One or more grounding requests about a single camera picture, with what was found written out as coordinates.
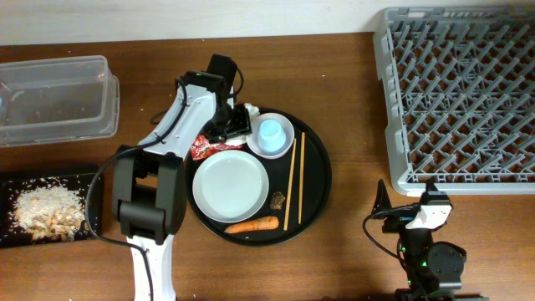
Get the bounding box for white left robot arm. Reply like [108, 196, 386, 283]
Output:
[112, 54, 252, 300]

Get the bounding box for round black serving tray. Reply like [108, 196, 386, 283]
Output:
[185, 111, 332, 247]

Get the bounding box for grey dishwasher rack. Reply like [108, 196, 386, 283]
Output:
[373, 5, 534, 196]

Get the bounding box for white tissue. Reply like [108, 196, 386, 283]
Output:
[225, 103, 260, 146]

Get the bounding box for red snack wrapper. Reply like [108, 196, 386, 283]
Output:
[190, 135, 231, 161]

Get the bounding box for rice and shell leftovers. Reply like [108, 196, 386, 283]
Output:
[14, 186, 88, 242]

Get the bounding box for white dinner plate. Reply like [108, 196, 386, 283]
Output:
[192, 150, 269, 223]

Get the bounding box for clear plastic waste bin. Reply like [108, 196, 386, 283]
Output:
[1, 55, 120, 147]

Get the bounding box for light blue cup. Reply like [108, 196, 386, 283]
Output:
[257, 119, 286, 153]

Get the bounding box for orange carrot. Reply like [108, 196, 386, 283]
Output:
[225, 216, 279, 234]

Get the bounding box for white small bowl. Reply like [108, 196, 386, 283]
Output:
[247, 113, 294, 160]

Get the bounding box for black rectangular waste tray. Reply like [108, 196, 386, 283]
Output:
[1, 164, 98, 248]

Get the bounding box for brown food scrap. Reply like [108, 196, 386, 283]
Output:
[270, 191, 286, 210]

